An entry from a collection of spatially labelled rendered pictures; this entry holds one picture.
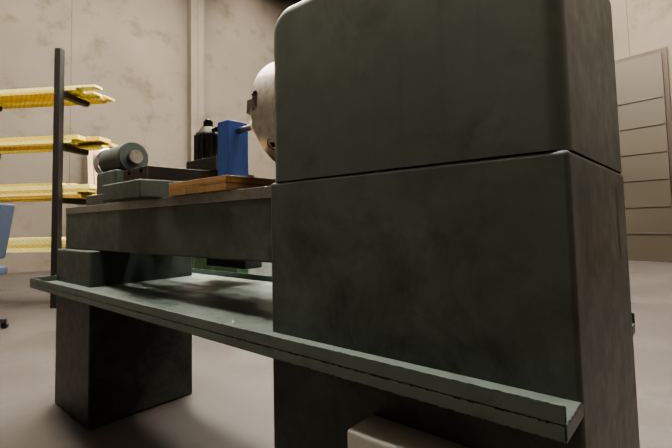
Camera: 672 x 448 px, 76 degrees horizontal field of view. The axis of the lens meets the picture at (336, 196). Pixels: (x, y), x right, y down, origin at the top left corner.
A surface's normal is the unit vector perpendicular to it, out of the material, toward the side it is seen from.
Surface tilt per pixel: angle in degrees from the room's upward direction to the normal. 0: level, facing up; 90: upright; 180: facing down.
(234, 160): 90
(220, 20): 90
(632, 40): 90
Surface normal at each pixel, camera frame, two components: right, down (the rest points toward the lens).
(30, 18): 0.63, -0.06
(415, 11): -0.65, -0.03
